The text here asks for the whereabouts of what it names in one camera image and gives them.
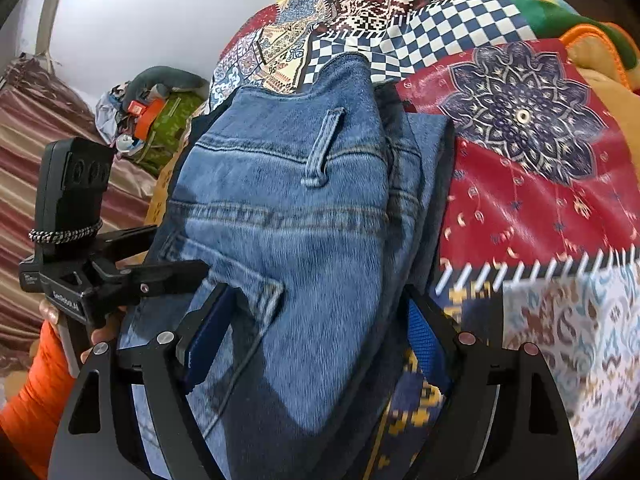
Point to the grey plush toy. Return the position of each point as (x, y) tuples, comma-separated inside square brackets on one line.
[(165, 77)]

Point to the patchwork printed bedsheet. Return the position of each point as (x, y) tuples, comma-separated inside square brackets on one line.
[(525, 185)]

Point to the striped maroon curtain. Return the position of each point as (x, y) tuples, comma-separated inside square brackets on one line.
[(30, 160)]

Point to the orange yellow plush blanket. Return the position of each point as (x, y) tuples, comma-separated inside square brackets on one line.
[(600, 50)]

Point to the wooden folding table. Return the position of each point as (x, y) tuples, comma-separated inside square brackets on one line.
[(159, 200)]

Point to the person's left forearm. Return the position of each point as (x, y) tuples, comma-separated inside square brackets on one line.
[(40, 400)]

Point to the green patterned bag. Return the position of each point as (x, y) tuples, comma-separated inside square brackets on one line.
[(170, 120)]

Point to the orange box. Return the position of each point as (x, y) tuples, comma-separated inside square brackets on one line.
[(145, 117)]

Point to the beige wooden frame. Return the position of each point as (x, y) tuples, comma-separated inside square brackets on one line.
[(52, 10)]

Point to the person's left hand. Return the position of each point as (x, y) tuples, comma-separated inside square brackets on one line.
[(107, 330)]

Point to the pile of mixed clothes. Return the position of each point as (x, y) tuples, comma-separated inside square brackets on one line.
[(110, 110)]

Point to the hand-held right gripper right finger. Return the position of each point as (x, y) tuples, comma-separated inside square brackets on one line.
[(425, 340)]

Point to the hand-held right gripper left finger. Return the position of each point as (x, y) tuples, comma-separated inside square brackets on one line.
[(200, 355)]

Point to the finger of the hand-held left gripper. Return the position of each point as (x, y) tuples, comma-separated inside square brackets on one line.
[(132, 241), (165, 277)]

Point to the blue denim pants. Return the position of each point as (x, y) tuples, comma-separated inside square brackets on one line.
[(300, 210)]

